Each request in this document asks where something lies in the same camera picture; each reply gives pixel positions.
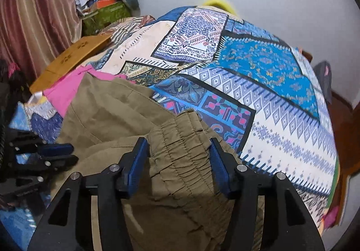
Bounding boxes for orange striped blanket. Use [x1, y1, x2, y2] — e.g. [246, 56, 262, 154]
[97, 15, 156, 40]

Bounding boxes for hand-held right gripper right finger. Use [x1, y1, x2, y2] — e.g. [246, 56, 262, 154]
[209, 137, 324, 251]

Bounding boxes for orange box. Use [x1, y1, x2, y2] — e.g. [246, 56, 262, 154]
[94, 0, 117, 9]

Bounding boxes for pink cloth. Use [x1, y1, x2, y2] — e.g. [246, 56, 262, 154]
[43, 67, 130, 116]

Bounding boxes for magenta fabric scrap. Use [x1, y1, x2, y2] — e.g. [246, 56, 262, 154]
[321, 206, 339, 230]

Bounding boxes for wooden lap desk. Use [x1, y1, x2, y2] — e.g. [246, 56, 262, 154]
[29, 34, 113, 94]

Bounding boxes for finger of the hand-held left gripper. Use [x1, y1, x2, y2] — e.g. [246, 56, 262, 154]
[8, 127, 74, 156]
[15, 155, 79, 174]

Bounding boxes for green patterned bag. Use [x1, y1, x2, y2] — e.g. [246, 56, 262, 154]
[81, 0, 133, 38]

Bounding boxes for brown wooden bed post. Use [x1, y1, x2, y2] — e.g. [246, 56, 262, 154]
[298, 48, 314, 63]

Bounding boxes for blue patchwork bedspread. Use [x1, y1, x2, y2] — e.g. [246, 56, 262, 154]
[0, 6, 341, 240]

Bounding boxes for yellow foam hoop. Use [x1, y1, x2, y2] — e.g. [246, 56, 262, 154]
[201, 0, 237, 14]

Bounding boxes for brown striped curtain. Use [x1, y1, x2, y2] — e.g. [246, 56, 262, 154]
[0, 0, 88, 83]

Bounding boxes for white printed cloth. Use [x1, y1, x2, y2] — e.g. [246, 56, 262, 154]
[24, 92, 57, 119]

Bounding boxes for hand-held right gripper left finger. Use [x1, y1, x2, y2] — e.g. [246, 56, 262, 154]
[27, 137, 149, 251]

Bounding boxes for olive green pants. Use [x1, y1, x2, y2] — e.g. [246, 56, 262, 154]
[49, 72, 266, 251]

